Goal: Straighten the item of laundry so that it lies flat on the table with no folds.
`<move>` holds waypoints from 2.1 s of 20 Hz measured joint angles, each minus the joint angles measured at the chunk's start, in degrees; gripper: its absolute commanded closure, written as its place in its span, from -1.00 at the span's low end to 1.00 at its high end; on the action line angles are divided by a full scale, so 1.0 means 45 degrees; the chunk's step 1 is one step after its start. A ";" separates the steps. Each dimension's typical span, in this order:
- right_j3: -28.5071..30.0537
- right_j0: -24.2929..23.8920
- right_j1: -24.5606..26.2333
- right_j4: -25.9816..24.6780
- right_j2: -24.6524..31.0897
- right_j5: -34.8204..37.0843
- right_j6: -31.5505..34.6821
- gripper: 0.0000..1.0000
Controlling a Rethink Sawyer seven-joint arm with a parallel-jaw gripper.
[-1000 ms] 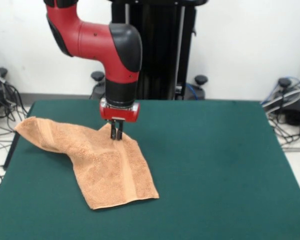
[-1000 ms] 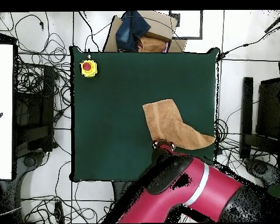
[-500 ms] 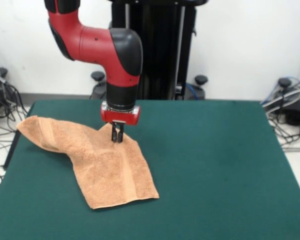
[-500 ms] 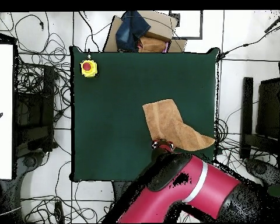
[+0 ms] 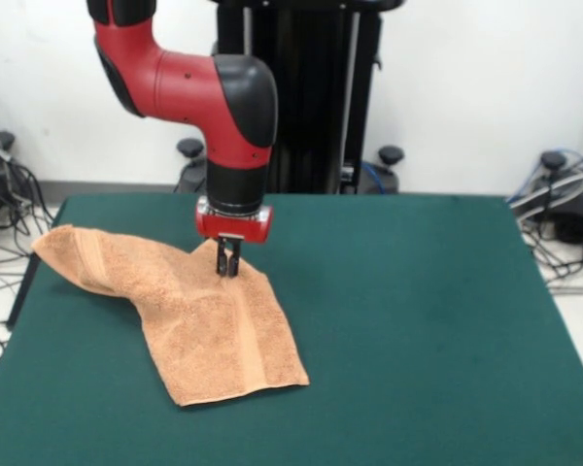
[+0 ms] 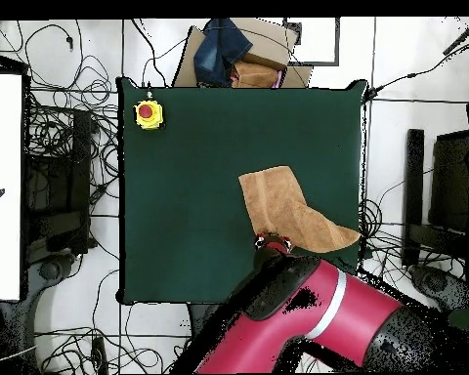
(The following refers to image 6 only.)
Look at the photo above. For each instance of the white desk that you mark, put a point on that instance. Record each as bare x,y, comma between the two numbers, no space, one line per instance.
4,156

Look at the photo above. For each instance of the long black bar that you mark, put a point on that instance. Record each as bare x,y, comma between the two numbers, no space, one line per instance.
413,195

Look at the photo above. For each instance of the black equipment stand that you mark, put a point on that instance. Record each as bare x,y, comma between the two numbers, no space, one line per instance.
81,175

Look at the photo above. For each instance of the black panel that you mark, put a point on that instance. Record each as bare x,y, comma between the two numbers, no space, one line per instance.
449,179

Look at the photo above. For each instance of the tan terry towel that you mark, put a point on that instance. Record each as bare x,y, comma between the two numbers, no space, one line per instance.
281,203

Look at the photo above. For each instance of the yellow emergency stop button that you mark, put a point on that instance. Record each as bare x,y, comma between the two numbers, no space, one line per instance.
148,114

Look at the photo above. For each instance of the dark square frame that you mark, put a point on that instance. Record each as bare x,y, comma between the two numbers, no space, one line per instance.
316,62

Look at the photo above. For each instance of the black pedestal leg with knob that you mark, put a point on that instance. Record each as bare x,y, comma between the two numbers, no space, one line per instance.
434,283
51,270

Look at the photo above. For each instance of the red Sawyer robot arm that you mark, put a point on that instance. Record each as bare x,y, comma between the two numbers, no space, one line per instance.
336,312

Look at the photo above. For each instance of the black power strip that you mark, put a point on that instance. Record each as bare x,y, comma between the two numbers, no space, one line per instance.
99,353

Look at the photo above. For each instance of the dark rod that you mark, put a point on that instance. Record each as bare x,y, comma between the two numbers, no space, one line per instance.
463,37

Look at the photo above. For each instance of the blue denim jeans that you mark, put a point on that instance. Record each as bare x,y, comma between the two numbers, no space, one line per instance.
219,50

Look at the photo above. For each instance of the dark green tablecloth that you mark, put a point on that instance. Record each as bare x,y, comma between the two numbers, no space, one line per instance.
179,156

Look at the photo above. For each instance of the brown cardboard box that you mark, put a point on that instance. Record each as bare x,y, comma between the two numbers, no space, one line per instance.
267,43

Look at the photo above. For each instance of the tan towel in box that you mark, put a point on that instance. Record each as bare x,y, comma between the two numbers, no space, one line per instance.
254,76

